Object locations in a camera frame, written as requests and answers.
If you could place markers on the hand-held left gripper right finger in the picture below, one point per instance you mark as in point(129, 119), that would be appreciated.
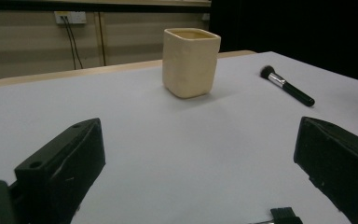
point(338, 161)

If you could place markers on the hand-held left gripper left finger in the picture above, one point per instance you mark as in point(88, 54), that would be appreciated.
point(63, 168)

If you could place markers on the black makeup brush silver ferrule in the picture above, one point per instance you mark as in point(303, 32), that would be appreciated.
point(287, 85)

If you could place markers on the cream square ceramic cup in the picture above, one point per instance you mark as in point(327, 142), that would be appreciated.
point(189, 63)

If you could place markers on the black flat brush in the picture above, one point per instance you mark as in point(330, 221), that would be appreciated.
point(286, 216)

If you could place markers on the light wooden table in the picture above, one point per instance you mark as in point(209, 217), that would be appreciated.
point(74, 74)

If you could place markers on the white wall socket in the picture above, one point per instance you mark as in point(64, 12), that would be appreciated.
point(70, 17)

